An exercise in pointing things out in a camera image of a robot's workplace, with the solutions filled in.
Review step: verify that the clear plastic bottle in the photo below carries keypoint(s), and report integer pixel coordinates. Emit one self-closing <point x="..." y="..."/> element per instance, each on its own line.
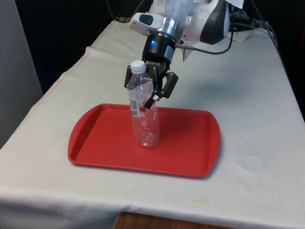
<point x="145" y="124"/>

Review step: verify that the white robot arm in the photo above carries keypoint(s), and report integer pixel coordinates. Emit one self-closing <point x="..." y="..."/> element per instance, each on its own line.
<point x="209" y="21"/>

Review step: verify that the red tray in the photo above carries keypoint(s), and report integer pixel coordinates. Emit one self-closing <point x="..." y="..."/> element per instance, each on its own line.
<point x="186" y="143"/>

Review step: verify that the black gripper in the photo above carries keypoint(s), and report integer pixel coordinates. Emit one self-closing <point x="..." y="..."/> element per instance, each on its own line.
<point x="158" y="51"/>

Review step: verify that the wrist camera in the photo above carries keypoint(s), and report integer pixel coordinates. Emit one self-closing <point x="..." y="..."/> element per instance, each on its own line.
<point x="147" y="21"/>

